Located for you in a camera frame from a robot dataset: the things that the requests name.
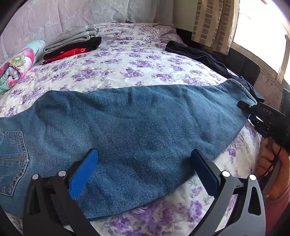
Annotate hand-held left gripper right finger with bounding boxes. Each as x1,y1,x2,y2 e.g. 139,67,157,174
190,148,266,236

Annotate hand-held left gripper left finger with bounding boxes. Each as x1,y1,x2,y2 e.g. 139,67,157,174
23,148,99,236

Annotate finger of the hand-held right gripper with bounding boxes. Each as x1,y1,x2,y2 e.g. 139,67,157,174
249,115,270,137
237,101,259,112

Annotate blue denim pants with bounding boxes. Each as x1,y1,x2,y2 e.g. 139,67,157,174
0,79,259,221

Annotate person's right forearm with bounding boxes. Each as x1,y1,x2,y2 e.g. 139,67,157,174
265,185,290,234

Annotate dark navy pants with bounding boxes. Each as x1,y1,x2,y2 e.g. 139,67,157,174
165,41,265,102

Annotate person's right hand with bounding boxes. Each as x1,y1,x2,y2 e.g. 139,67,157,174
258,137,290,200

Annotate bright window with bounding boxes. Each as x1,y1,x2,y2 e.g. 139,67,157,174
231,0,290,80

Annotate beige checked curtain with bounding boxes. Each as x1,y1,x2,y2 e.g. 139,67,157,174
191,0,238,56

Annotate purple floral bed sheet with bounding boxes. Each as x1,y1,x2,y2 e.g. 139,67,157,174
0,22,263,236

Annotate folded colourful floral blanket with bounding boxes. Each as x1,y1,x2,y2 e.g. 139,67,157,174
0,40,46,94

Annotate folded black and red garment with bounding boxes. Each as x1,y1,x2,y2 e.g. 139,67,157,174
43,36,102,63

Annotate folded grey garment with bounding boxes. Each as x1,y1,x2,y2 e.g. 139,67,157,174
43,25,101,53

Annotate black cable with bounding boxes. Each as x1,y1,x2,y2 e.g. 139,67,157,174
258,136,285,178

